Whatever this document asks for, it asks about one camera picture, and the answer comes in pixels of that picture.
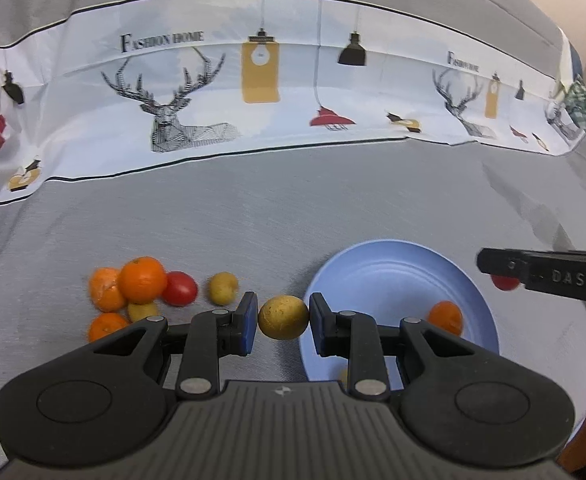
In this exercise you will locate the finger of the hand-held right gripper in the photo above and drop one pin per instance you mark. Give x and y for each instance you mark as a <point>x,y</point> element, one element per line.
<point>498,261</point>

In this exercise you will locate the dark blue object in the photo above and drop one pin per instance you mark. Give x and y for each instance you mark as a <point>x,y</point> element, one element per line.
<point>574,60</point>

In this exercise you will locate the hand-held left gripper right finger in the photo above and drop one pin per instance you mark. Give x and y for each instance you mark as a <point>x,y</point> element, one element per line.
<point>319,322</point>

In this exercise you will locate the red cherry tomato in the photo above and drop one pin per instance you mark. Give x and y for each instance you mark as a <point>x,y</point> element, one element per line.
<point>180,289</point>
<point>505,283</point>

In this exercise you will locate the large orange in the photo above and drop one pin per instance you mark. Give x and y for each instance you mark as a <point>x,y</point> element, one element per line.
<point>143,280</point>

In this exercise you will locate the white deer print cloth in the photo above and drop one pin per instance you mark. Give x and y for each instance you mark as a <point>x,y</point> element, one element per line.
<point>283,100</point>

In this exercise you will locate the light blue plate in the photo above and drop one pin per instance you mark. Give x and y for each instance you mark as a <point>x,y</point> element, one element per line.
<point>388,280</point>

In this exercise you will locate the plastic orange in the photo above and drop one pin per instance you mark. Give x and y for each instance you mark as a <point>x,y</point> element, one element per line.
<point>104,290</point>

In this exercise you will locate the small orange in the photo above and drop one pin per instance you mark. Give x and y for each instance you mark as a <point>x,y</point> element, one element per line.
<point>445,317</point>
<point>105,327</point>

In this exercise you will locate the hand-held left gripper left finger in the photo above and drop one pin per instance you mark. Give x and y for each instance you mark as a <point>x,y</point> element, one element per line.
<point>248,322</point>

